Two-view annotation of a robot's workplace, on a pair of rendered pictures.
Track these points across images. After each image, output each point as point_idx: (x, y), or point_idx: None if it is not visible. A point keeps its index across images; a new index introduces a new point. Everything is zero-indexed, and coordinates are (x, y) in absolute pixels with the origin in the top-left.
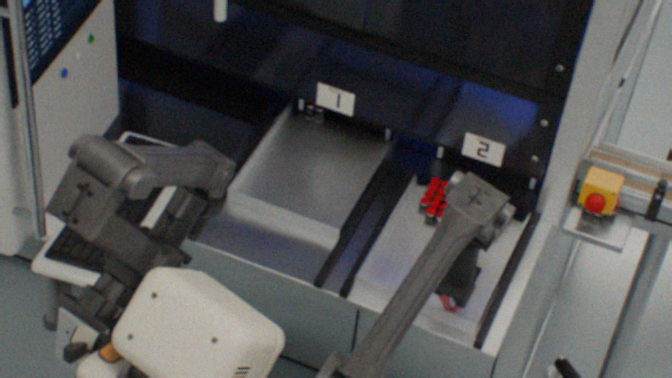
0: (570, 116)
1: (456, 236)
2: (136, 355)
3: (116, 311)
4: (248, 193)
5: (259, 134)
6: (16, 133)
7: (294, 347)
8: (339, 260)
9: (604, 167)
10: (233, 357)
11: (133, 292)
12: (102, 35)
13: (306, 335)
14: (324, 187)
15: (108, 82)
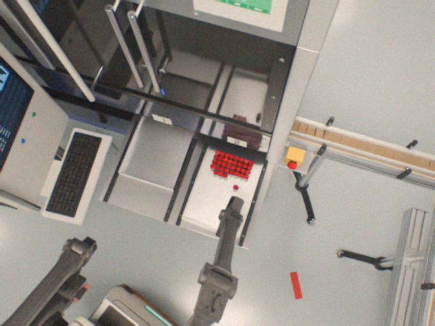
0: (276, 139)
1: (202, 325)
2: None
3: (51, 323)
4: (129, 168)
5: (131, 132)
6: (4, 185)
7: None
8: (175, 203)
9: (296, 146)
10: None
11: (57, 313)
12: (41, 105)
13: None
14: (165, 158)
15: (55, 116)
